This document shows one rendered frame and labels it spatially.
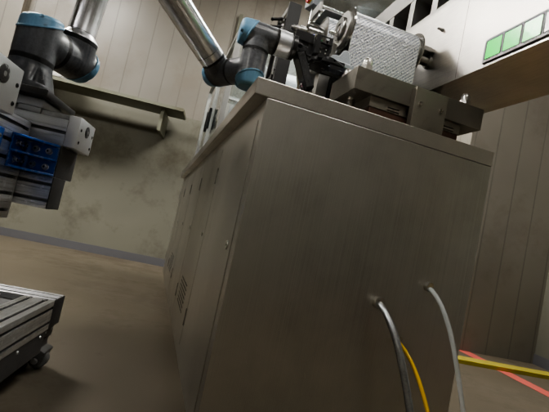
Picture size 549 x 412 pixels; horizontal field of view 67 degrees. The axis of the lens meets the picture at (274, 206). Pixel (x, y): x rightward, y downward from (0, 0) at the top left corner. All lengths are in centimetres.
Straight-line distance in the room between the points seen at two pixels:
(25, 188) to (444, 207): 111
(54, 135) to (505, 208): 327
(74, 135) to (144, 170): 330
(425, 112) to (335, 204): 37
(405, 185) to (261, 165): 37
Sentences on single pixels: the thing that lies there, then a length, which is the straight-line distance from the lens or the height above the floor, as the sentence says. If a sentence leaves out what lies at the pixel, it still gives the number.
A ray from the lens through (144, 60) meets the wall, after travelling 487.
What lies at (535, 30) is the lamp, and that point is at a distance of 125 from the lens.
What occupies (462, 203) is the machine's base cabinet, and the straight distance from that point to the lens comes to 117.
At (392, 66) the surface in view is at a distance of 142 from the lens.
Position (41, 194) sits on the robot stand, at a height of 54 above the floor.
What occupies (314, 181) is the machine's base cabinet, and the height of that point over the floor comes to 70.
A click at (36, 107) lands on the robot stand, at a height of 77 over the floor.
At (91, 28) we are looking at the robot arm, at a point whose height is 109.
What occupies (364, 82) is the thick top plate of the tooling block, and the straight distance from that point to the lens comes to 112.
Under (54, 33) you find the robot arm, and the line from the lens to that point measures 144.
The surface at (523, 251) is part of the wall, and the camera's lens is 388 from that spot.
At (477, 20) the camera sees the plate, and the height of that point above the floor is 131.
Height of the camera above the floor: 56
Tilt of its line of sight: 4 degrees up
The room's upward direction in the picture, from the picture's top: 12 degrees clockwise
